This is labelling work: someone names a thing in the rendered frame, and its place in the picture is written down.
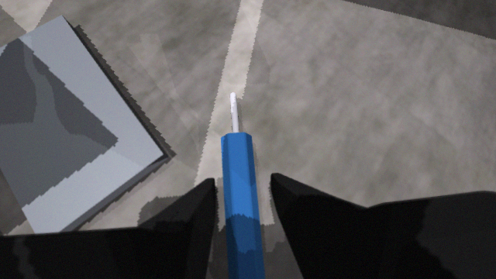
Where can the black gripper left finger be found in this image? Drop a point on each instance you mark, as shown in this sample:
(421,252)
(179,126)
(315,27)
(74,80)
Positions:
(174,244)

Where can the blue stylus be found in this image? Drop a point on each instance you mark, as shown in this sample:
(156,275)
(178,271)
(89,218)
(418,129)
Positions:
(243,235)

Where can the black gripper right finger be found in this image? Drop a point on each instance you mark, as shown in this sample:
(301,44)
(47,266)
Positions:
(336,239)

